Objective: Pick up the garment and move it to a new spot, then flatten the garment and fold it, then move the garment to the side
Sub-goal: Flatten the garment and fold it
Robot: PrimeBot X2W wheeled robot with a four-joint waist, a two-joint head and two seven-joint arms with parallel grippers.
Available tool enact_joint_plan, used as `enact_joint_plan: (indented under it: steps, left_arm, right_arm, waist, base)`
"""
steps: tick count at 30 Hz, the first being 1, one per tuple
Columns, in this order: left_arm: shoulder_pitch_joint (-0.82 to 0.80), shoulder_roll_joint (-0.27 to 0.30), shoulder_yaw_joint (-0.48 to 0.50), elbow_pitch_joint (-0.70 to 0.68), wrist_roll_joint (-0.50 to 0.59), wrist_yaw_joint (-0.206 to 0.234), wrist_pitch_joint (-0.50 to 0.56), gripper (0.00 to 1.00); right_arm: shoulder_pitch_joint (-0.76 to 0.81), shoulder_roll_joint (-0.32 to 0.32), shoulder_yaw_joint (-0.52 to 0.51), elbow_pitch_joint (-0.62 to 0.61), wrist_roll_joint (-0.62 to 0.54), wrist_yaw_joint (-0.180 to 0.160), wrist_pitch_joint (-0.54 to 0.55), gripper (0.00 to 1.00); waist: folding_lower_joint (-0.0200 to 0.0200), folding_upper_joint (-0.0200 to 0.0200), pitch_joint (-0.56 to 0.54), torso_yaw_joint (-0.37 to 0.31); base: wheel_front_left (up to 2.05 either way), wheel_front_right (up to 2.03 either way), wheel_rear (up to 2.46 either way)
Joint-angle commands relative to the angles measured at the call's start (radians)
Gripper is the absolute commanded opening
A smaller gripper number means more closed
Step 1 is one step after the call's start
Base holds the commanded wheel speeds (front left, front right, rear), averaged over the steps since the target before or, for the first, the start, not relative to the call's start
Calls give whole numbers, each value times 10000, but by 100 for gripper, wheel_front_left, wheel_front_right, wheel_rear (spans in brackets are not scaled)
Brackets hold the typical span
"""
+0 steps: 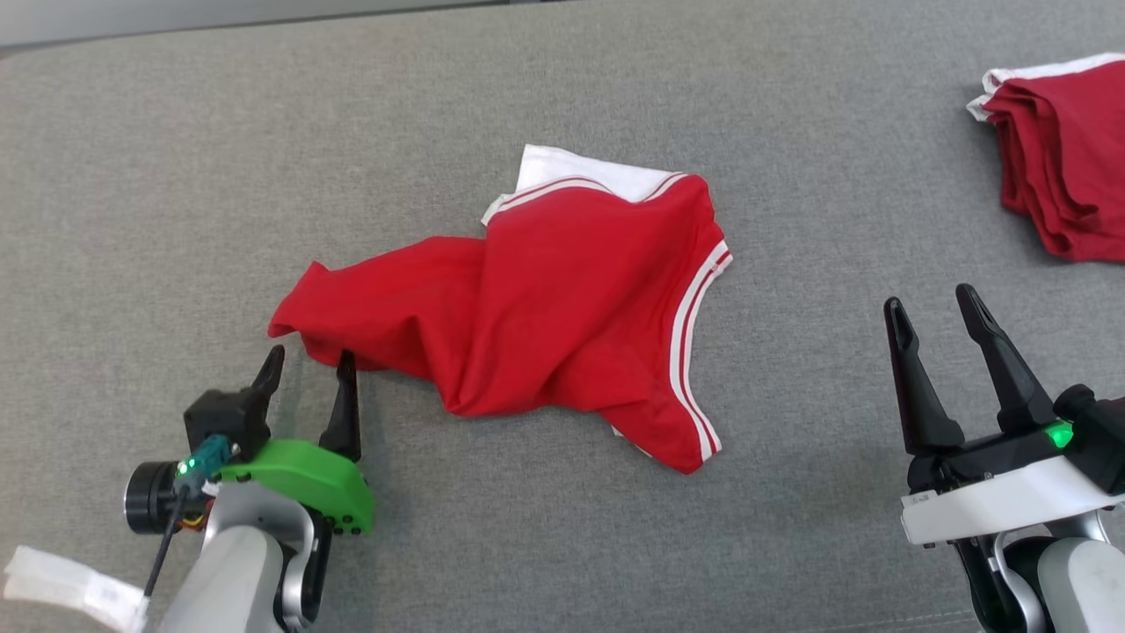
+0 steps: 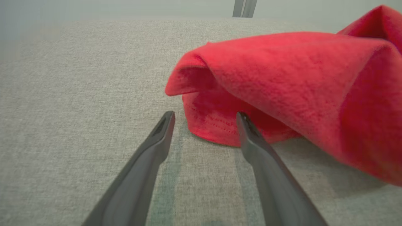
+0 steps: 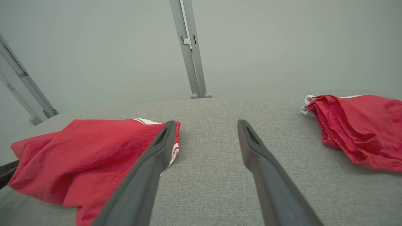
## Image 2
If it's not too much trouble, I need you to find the red Bulls basketball jersey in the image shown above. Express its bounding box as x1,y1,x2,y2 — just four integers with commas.
165,4,402,187

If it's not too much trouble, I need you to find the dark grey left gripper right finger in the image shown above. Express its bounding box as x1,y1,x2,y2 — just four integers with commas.
236,111,329,226

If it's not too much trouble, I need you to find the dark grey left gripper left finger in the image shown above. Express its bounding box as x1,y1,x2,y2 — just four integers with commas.
82,110,176,226

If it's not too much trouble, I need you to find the grey partition frame post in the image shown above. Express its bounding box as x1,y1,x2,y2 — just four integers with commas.
232,0,258,18

